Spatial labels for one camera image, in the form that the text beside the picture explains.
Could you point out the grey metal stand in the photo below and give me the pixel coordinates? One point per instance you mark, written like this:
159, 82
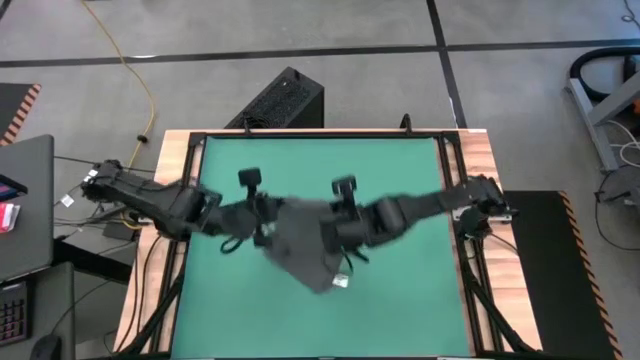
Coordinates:
595, 125

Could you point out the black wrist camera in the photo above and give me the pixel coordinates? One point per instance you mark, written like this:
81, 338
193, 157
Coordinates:
250, 177
344, 184

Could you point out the green table mat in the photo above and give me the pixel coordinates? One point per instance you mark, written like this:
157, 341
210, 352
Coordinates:
350, 325

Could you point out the dark tablet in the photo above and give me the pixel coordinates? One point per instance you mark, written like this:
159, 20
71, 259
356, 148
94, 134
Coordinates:
10, 187

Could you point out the black power brick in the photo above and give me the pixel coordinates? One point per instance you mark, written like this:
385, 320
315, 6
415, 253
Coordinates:
119, 231

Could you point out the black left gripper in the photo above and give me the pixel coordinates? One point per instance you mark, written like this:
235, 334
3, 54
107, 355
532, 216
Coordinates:
262, 215

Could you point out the black table clamp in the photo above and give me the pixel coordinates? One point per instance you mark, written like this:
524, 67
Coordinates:
406, 124

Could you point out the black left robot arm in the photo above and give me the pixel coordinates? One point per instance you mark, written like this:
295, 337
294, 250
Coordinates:
165, 202

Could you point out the black aluminium table frame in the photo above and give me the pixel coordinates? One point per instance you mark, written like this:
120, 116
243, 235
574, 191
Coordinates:
196, 137

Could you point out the black orange-striped floor mat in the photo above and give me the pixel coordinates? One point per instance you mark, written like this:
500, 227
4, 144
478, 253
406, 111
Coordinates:
12, 107
550, 280

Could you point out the black desk beam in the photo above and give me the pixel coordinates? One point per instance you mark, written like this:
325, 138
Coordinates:
90, 260

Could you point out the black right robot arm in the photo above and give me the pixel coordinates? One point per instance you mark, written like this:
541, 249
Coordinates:
425, 205

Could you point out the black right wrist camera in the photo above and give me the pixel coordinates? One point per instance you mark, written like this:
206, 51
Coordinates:
344, 184

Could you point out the grey terry towel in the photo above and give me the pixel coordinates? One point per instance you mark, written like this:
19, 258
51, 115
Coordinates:
305, 250

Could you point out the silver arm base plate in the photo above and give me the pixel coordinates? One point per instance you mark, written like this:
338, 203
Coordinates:
502, 216

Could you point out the dark grey side desk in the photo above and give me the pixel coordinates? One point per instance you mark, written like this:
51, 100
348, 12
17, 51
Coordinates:
50, 310

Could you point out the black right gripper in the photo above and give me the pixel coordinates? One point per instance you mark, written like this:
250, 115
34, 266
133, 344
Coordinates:
350, 232

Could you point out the black computer tower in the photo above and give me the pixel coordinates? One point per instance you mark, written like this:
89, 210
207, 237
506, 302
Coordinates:
285, 100

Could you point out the grey desk top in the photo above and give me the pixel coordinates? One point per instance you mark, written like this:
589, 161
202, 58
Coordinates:
30, 225

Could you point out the black computer mouse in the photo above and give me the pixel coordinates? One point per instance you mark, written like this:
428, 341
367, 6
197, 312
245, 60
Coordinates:
46, 347

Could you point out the red white packet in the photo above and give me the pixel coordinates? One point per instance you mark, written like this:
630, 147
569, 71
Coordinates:
7, 217

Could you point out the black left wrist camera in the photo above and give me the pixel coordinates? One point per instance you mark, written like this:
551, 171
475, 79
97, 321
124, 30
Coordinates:
250, 177

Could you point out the black keyboard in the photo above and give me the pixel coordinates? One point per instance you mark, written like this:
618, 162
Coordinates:
12, 315

